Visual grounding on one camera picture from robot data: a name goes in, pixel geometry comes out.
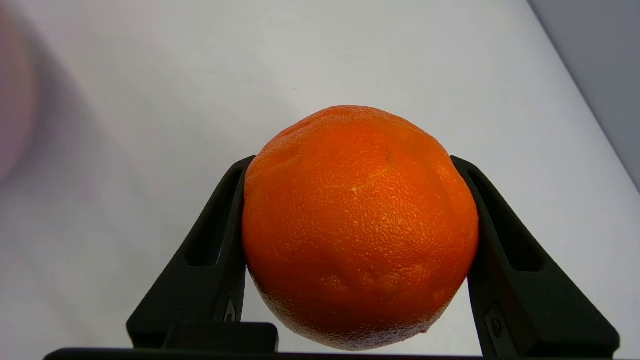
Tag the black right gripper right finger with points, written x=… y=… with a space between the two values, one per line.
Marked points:
x=530 y=310

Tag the orange fruit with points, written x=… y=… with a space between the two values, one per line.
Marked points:
x=360 y=225

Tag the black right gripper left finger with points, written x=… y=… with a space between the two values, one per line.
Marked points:
x=200 y=295

